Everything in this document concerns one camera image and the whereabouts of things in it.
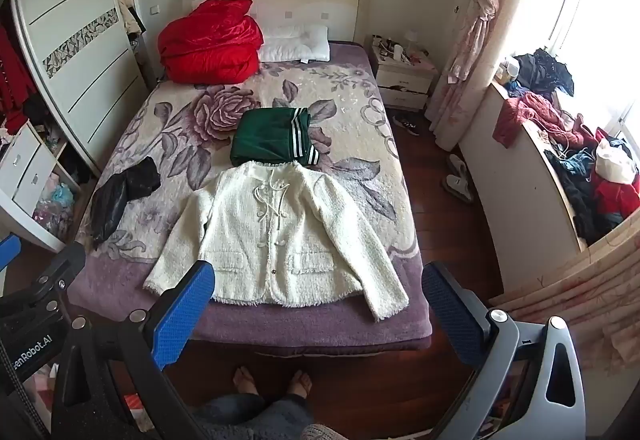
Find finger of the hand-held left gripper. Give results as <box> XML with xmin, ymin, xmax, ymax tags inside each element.
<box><xmin>27</xmin><ymin>242</ymin><xmax>87</xmax><ymax>315</ymax></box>
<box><xmin>0</xmin><ymin>235</ymin><xmax>22</xmax><ymax>267</ymax></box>

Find pink floral tied curtain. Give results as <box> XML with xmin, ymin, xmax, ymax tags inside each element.
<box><xmin>429</xmin><ymin>0</ymin><xmax>547</xmax><ymax>151</ymax></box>

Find cream bed headboard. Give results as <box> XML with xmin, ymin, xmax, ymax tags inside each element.
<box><xmin>181</xmin><ymin>0</ymin><xmax>374</xmax><ymax>45</ymax></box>

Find white sliding wardrobe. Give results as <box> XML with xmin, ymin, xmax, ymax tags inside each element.
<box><xmin>10</xmin><ymin>0</ymin><xmax>151</xmax><ymax>177</ymax></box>

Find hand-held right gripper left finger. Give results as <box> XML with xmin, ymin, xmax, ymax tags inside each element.
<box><xmin>52</xmin><ymin>261</ymin><xmax>216</xmax><ymax>440</ymax></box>

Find person's left foot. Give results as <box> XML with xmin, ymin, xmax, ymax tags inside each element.
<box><xmin>233</xmin><ymin>366</ymin><xmax>261</xmax><ymax>397</ymax></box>

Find black crumpled garment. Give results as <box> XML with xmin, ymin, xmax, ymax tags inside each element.
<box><xmin>90</xmin><ymin>156</ymin><xmax>162</xmax><ymax>249</ymax></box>

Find person's foot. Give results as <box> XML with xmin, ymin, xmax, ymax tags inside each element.
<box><xmin>286</xmin><ymin>369</ymin><xmax>314</xmax><ymax>400</ymax></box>
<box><xmin>233</xmin><ymin>366</ymin><xmax>261</xmax><ymax>397</ymax></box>

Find white slipper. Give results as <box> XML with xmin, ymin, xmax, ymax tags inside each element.
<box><xmin>444</xmin><ymin>174</ymin><xmax>475</xmax><ymax>205</ymax></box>
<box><xmin>446</xmin><ymin>154</ymin><xmax>469</xmax><ymax>179</ymax></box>

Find white pillow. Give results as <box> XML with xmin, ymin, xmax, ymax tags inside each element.
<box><xmin>257</xmin><ymin>24</ymin><xmax>331</xmax><ymax>62</ymax></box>

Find white low cabinet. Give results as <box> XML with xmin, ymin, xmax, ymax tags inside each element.
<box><xmin>457</xmin><ymin>80</ymin><xmax>592</xmax><ymax>293</ymax></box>

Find pile of plastic bags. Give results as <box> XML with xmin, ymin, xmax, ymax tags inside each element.
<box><xmin>32</xmin><ymin>170</ymin><xmax>82</xmax><ymax>241</ymax></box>

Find person's right foot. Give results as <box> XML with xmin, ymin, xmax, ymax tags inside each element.
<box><xmin>286</xmin><ymin>369</ymin><xmax>314</xmax><ymax>400</ymax></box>

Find red hanging clothes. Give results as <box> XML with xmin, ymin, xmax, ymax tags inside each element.
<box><xmin>0</xmin><ymin>22</ymin><xmax>38</xmax><ymax>133</ymax></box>

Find white drawer unit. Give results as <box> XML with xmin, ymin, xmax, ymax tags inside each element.
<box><xmin>0</xmin><ymin>120</ymin><xmax>82</xmax><ymax>253</ymax></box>

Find white tweed jacket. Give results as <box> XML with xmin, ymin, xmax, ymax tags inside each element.
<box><xmin>142</xmin><ymin>160</ymin><xmax>410</xmax><ymax>321</ymax></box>

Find dark shoes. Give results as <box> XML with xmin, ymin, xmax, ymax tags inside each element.
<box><xmin>391</xmin><ymin>114</ymin><xmax>422</xmax><ymax>137</ymax></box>

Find red quilt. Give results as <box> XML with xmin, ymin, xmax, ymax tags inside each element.
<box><xmin>158</xmin><ymin>0</ymin><xmax>264</xmax><ymax>83</ymax></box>

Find person's dark pants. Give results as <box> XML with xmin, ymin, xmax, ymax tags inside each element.
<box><xmin>192</xmin><ymin>392</ymin><xmax>315</xmax><ymax>440</ymax></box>

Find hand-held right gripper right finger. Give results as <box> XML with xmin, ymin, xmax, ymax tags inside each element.
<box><xmin>421</xmin><ymin>261</ymin><xmax>586</xmax><ymax>440</ymax></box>

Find green folded garment white stripes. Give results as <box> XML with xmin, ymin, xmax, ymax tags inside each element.
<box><xmin>229</xmin><ymin>107</ymin><xmax>322</xmax><ymax>167</ymax></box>

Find pile of mixed clothes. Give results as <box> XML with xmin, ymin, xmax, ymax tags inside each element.
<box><xmin>492</xmin><ymin>47</ymin><xmax>640</xmax><ymax>247</ymax></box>

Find white nightstand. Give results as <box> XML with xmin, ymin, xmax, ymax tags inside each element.
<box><xmin>369</xmin><ymin>34</ymin><xmax>441</xmax><ymax>111</ymax></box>

